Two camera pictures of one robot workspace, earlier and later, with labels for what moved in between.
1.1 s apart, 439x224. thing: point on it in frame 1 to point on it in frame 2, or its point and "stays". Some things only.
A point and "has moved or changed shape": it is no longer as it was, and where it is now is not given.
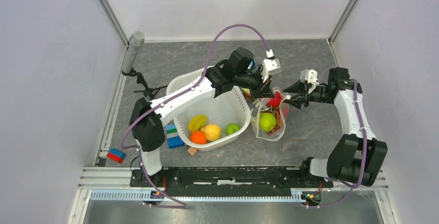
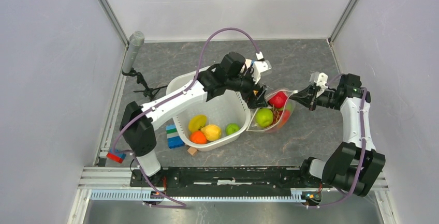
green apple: [267, 121] has moved or changed shape
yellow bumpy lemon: [212, 132] stays
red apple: [275, 101] stays
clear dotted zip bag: [269, 115] has moved or changed shape
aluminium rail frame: [114, 183] stays
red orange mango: [284, 107] to [284, 118]
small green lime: [231, 128] stays
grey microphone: [136, 40] stays
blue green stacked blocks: [174, 139] stays
